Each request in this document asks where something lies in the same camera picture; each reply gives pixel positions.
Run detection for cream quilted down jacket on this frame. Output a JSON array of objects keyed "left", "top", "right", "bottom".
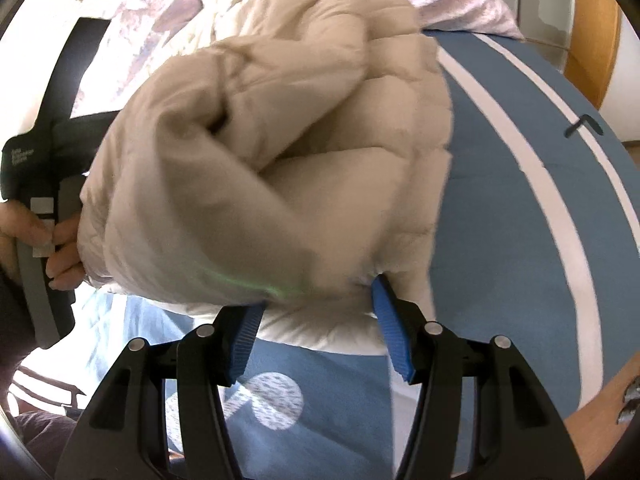
[{"left": 77, "top": 0, "right": 452, "bottom": 356}]

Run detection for person's left hand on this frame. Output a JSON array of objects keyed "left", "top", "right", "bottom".
[{"left": 1, "top": 200, "right": 86, "bottom": 290}]

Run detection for dark wooden chair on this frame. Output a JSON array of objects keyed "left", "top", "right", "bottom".
[{"left": 9, "top": 365, "right": 86, "bottom": 415}]

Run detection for person's legs in jeans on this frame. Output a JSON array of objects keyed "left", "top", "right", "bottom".
[{"left": 11, "top": 411, "right": 76, "bottom": 478}]

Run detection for blue striped bed sheet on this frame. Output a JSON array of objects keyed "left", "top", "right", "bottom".
[{"left": 89, "top": 29, "right": 640, "bottom": 480}]

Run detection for wooden wardrobe with glass door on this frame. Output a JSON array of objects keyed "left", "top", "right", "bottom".
[{"left": 504, "top": 0, "right": 636, "bottom": 110}]

